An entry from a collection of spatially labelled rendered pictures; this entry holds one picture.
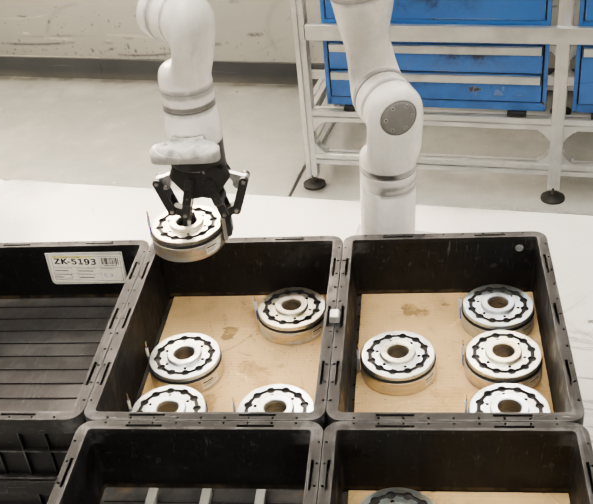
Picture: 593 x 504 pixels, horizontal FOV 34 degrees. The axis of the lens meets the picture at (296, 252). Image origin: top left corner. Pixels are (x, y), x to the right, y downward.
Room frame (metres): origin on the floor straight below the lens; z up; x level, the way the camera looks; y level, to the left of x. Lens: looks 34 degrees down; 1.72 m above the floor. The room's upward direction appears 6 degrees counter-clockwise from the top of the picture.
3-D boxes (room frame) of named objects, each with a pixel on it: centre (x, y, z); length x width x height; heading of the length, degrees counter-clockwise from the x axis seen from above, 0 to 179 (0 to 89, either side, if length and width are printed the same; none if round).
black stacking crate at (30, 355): (1.10, 0.40, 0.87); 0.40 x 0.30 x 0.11; 171
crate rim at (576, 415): (1.00, -0.19, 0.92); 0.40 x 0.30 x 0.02; 171
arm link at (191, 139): (1.14, 0.12, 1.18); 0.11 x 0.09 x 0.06; 171
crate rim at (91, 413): (1.05, 0.10, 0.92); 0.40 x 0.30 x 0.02; 171
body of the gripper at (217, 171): (1.16, 0.12, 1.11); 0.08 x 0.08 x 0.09
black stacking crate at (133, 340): (1.05, 0.10, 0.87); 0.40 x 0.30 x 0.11; 171
